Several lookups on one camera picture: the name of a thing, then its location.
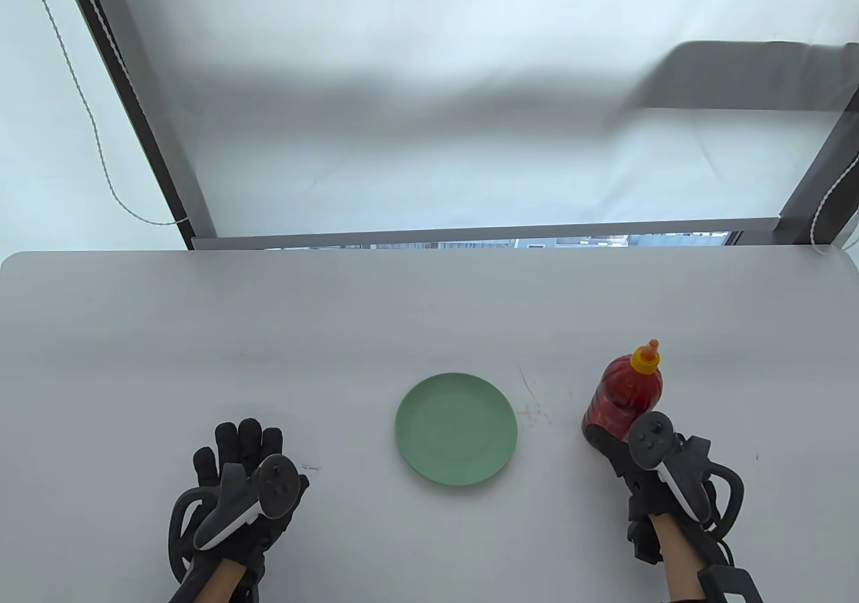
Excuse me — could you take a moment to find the person's left hand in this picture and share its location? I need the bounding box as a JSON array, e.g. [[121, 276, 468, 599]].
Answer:
[[168, 419, 311, 573]]

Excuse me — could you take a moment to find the person's right hand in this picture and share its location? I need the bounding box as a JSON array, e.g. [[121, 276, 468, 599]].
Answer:
[[585, 425, 692, 531]]

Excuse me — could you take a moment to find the red ketchup bottle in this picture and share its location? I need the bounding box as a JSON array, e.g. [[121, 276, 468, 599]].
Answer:
[[582, 347, 664, 453]]

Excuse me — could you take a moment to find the green plate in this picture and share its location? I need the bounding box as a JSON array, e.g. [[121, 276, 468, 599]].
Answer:
[[395, 373, 519, 487]]

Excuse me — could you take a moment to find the person's left forearm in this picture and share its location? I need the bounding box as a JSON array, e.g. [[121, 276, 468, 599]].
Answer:
[[176, 558, 250, 603]]

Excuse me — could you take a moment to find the person's right forearm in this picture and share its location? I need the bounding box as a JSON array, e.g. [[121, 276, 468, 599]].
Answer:
[[648, 514, 707, 603]]

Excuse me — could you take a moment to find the black white right hand controller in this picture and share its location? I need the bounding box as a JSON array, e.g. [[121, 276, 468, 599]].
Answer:
[[627, 412, 716, 531]]

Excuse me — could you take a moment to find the black white hand controller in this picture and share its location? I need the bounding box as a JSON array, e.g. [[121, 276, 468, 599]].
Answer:
[[627, 412, 716, 531], [193, 454, 301, 551]]

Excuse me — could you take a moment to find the black white left hand controller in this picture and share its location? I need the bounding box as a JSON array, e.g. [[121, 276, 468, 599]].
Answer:
[[193, 454, 301, 551]]

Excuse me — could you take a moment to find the white roller blind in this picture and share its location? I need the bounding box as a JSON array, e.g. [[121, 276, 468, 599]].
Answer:
[[87, 0, 859, 239]]

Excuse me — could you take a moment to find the black right glove cable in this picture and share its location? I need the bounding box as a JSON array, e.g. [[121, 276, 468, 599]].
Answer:
[[698, 461, 746, 563]]

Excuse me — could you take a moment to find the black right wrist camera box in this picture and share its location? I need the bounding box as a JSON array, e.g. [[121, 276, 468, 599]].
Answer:
[[697, 565, 764, 603]]

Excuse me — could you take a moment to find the grey blind bottom rail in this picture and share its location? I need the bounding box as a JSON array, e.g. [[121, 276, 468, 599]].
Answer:
[[191, 217, 783, 250]]

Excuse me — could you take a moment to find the black window frame post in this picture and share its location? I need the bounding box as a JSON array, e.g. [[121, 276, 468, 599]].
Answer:
[[59, 0, 217, 250], [777, 85, 859, 245]]

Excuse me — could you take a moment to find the white blind cord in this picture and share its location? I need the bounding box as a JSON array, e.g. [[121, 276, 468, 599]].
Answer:
[[809, 156, 859, 253], [23, 0, 186, 227]]

